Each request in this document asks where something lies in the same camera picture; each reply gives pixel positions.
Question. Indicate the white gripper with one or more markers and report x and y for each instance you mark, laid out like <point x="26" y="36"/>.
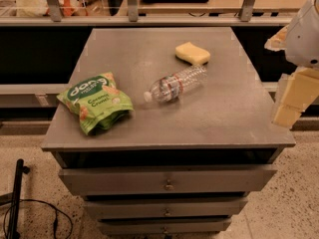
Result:
<point x="304" y="37"/>

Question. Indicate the clear plastic water bottle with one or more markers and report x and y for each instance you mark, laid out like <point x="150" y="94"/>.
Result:
<point x="172" y="86"/>

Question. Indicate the yellow sponge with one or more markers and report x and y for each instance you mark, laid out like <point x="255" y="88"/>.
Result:
<point x="191" y="53"/>

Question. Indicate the grey metal drawer cabinet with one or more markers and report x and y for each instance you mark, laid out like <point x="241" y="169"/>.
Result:
<point x="224" y="122"/>

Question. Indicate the grey metal railing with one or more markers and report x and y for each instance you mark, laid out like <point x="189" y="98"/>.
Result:
<point x="138" y="12"/>

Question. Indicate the green snack bag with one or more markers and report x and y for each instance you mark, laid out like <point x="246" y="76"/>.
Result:
<point x="97" y="102"/>

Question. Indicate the bottom grey drawer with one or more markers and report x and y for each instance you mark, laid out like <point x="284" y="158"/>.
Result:
<point x="164" y="226"/>

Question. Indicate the grey drawer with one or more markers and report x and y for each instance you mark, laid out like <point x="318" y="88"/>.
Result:
<point x="164" y="226"/>
<point x="166" y="179"/>
<point x="161" y="208"/>

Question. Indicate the top grey drawer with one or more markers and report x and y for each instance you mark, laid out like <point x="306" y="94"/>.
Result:
<point x="166" y="179"/>

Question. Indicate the middle grey drawer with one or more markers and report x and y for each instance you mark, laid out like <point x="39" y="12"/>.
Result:
<point x="161" y="208"/>

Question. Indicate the black stand leg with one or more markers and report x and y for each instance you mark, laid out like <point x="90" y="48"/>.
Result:
<point x="13" y="199"/>

